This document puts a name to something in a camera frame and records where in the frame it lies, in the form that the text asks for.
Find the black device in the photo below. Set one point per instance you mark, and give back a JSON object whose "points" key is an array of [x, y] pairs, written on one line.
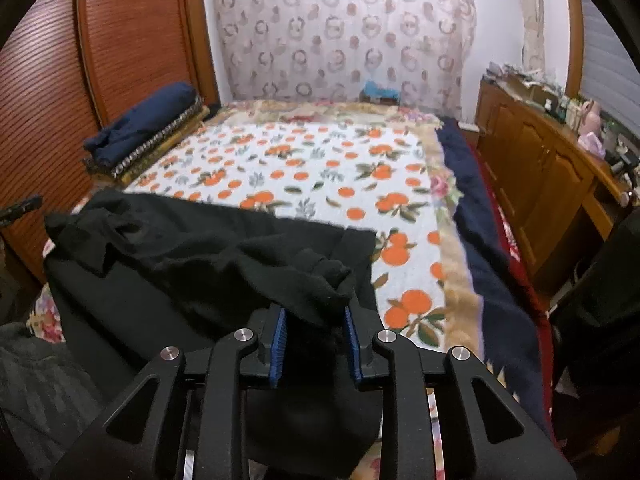
{"points": [[626, 166]]}

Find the folded patterned cloth stack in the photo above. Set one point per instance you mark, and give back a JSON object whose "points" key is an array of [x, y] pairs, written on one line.
{"points": [[150, 157]]}

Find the wooden sideboard cabinet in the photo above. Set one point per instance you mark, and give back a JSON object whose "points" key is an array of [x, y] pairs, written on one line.
{"points": [[530, 160]]}

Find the navy blanket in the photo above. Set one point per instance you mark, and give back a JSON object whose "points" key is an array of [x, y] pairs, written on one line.
{"points": [[500, 270]]}

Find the wooden window frame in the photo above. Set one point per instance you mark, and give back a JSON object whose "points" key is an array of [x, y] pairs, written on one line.
{"points": [[574, 35]]}

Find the wooden box with clutter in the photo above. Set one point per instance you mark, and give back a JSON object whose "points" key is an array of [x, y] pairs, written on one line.
{"points": [[525, 85]]}

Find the floral blanket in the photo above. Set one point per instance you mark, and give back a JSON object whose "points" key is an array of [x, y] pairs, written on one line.
{"points": [[300, 109]]}

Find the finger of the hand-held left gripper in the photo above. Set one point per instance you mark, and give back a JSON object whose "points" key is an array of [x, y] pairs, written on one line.
{"points": [[22, 208]]}

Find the pink tissue pack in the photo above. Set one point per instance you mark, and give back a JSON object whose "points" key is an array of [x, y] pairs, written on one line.
{"points": [[591, 141]]}

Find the circle-patterned sheer curtain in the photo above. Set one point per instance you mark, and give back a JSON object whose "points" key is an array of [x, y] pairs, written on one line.
{"points": [[350, 35]]}

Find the teal cloth on box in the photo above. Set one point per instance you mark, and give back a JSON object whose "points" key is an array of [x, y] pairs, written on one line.
{"points": [[380, 91]]}

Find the person's grey sweater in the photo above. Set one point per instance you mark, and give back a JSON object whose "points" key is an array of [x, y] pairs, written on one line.
{"points": [[45, 395]]}

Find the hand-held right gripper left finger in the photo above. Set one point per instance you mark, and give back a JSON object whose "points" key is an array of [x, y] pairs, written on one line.
{"points": [[277, 347]]}

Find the black t-shirt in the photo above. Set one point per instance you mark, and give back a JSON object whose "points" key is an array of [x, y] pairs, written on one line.
{"points": [[175, 270]]}

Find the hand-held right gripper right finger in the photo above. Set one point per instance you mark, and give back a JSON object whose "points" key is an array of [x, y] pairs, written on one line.
{"points": [[351, 347]]}

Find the beige drape curtain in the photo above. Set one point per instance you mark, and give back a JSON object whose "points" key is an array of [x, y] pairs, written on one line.
{"points": [[530, 15]]}

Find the grey window blind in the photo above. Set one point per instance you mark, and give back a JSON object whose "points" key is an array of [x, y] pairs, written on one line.
{"points": [[612, 70]]}

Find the wooden louvered wardrobe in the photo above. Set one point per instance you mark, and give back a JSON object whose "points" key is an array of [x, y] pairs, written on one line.
{"points": [[125, 35]]}

